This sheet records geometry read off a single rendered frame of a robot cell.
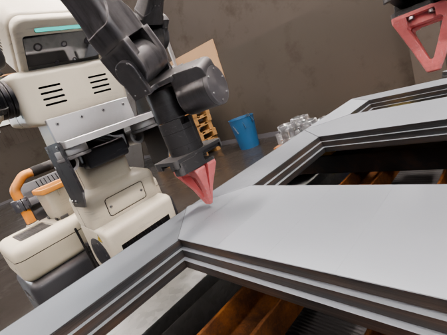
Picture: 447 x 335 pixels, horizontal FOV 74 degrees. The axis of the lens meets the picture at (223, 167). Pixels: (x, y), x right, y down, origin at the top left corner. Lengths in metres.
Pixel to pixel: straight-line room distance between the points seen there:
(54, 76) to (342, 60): 3.98
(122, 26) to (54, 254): 0.80
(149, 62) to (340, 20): 4.09
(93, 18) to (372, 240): 0.42
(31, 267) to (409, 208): 0.99
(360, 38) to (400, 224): 4.10
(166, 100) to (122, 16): 0.12
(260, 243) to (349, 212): 0.11
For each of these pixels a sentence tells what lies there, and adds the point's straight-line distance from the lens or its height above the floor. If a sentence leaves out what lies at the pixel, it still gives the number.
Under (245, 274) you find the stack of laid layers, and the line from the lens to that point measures 0.37.
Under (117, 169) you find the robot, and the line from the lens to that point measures 0.90.
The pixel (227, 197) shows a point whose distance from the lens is 0.54.
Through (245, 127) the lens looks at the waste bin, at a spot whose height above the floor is 0.36.
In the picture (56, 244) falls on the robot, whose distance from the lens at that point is 1.10.
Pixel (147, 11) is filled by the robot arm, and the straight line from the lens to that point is 0.87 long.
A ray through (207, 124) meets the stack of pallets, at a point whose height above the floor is 0.52.
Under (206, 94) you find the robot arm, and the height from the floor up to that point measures 1.03.
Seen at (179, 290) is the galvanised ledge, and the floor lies 0.68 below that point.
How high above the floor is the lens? 1.03
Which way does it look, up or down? 14 degrees down
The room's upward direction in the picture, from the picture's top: 20 degrees counter-clockwise
